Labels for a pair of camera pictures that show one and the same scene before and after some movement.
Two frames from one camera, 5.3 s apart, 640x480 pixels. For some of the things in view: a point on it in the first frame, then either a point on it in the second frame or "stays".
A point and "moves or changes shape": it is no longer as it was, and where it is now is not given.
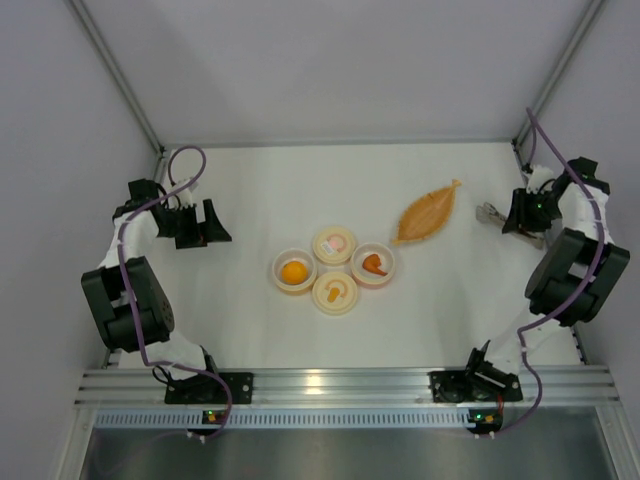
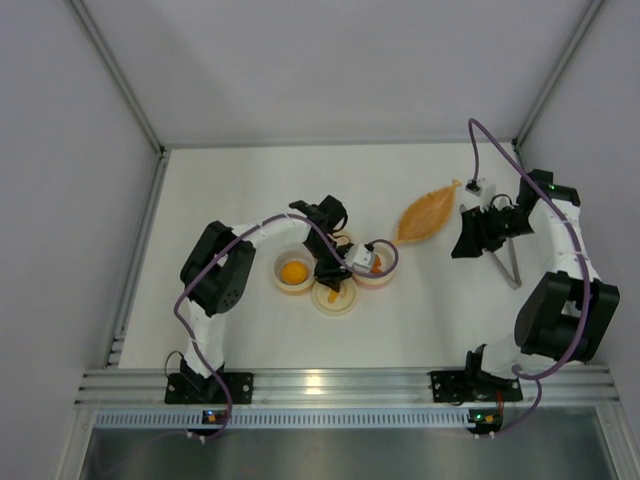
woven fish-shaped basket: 427,213 stays
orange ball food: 294,272 stays
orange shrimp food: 371,263 stays
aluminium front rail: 348,388 stays
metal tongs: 488,212 moves or changes shape
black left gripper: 189,226 -> 330,268
